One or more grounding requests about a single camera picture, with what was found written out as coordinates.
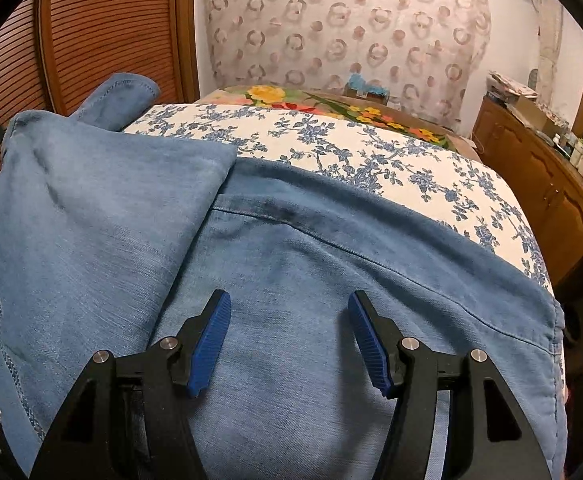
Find brown louvered wardrobe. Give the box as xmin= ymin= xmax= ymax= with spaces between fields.
xmin=0 ymin=0 xmax=200 ymax=126

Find floral fleece blanket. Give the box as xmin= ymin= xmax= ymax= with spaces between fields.
xmin=197 ymin=84 xmax=481 ymax=162

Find brown wooden dresser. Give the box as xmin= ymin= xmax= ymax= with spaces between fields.
xmin=470 ymin=95 xmax=583 ymax=376

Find cardboard box with blue cloth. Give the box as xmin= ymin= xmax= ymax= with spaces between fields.
xmin=343 ymin=73 xmax=390 ymax=103

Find circle patterned sheer curtain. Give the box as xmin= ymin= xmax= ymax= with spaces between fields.
xmin=206 ymin=0 xmax=491 ymax=129

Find blue denim jeans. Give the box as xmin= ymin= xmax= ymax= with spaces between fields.
xmin=0 ymin=75 xmax=567 ymax=479

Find cardboard box on dresser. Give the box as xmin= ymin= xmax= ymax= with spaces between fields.
xmin=507 ymin=96 xmax=563 ymax=136

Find blue white floral quilt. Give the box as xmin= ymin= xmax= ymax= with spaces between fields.
xmin=125 ymin=104 xmax=553 ymax=290

